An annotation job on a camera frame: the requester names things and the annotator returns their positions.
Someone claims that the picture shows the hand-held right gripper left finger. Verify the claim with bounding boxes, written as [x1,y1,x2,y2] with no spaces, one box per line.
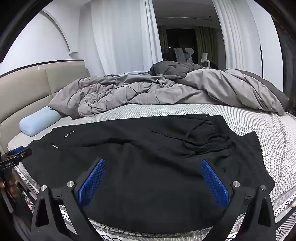
[31,159,107,241]

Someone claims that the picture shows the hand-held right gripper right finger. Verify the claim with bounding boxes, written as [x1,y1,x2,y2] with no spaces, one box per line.
[201,159,277,241]

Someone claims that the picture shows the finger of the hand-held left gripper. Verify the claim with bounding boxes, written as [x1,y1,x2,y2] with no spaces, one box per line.
[5,146,33,161]

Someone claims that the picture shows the black pants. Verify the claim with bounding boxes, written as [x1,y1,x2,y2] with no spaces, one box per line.
[20,113,275,234]

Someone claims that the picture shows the light blue pillow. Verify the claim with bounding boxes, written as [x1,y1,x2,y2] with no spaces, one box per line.
[19,107,62,137]

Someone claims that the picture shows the beige padded headboard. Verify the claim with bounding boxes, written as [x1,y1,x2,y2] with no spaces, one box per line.
[0,61,92,153]

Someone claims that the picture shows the grey duvet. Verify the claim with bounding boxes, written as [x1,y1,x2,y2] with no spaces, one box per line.
[48,62,289,120]

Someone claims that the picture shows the white curtain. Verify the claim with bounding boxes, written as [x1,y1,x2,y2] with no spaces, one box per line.
[211,0,262,72]
[90,0,163,77]

